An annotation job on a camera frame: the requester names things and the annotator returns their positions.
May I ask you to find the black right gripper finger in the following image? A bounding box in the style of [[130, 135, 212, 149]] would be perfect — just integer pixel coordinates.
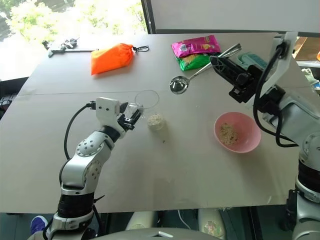
[[216, 56, 251, 76], [209, 56, 241, 88]]

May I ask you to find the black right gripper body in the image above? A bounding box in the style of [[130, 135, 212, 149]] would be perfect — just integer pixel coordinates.
[[228, 64, 262, 104]]

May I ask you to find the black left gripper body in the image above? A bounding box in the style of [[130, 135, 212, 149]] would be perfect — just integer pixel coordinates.
[[116, 113, 138, 131]]

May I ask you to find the shiny metal spoon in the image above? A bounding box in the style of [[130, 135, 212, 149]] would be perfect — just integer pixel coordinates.
[[169, 43, 243, 95]]

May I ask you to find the oatmeal in glass mug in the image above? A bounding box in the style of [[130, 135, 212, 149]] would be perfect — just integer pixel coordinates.
[[146, 113, 165, 128]]

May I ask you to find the oatmeal in pink bowl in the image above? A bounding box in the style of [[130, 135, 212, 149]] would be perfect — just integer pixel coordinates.
[[219, 122, 240, 146]]

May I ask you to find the pink bowl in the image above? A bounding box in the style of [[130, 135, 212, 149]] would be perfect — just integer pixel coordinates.
[[213, 111, 262, 154]]

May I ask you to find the teal plastic ribbed object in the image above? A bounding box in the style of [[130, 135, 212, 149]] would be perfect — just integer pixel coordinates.
[[236, 51, 270, 71]]

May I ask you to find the green snack packet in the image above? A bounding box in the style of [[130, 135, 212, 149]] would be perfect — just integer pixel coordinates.
[[176, 51, 221, 72]]

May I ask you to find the pink snack packet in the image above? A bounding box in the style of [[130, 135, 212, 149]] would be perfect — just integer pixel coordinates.
[[171, 34, 222, 58]]

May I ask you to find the brown cardboard box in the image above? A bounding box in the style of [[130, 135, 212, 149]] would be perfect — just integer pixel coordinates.
[[294, 36, 320, 60]]

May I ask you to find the black clip bundle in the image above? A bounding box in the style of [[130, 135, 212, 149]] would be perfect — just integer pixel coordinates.
[[59, 37, 81, 50]]

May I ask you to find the blue shoe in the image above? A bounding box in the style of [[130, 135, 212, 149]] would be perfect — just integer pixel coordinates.
[[30, 215, 49, 236]]

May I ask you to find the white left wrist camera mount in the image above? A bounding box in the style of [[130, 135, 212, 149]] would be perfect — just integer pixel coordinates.
[[95, 96, 122, 132]]

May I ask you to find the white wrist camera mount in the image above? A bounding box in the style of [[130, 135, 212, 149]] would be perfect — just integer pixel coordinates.
[[95, 96, 122, 132], [259, 31, 299, 96]]

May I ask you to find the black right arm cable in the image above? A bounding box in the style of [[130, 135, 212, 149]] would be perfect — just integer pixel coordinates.
[[251, 41, 300, 148]]

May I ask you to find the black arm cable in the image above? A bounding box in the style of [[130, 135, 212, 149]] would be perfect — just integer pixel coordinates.
[[251, 41, 300, 148], [63, 100, 97, 161]]

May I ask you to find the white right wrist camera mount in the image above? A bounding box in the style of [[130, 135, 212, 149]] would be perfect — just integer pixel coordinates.
[[259, 31, 299, 96]]

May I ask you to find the orange drawstring bag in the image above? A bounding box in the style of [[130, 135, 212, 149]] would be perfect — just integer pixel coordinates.
[[90, 42, 135, 76]]

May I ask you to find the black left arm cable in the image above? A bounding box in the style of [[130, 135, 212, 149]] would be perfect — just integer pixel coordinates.
[[63, 100, 97, 161]]

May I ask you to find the black drawstring cord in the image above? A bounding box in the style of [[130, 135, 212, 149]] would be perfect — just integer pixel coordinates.
[[131, 44, 150, 54]]

